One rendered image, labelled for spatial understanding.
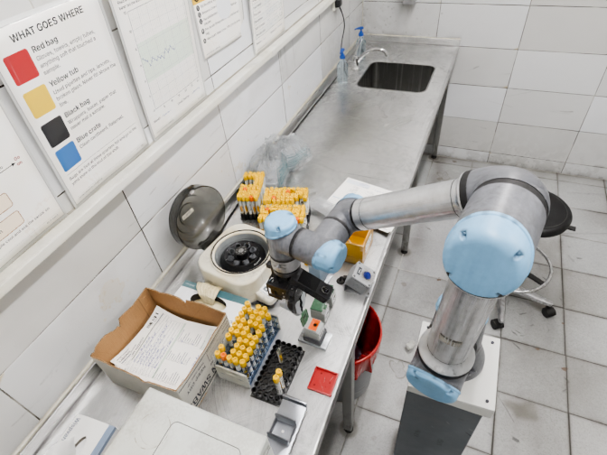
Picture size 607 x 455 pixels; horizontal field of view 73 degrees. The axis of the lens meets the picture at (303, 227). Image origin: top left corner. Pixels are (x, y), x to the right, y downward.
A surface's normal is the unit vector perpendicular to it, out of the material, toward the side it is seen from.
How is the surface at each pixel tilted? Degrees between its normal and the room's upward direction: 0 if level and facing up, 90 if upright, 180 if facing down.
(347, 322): 0
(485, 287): 81
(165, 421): 0
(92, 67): 94
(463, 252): 83
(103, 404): 0
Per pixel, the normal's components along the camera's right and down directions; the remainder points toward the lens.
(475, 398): -0.15, -0.74
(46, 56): 0.92, 0.25
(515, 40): -0.38, 0.65
